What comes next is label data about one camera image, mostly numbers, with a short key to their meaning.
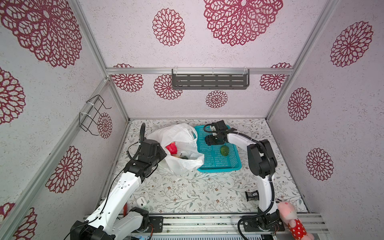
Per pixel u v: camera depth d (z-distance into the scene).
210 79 0.95
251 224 0.73
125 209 0.76
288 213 0.70
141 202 0.79
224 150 0.97
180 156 0.95
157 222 0.74
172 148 0.95
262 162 0.57
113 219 0.41
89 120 0.75
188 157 0.94
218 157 1.00
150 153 0.57
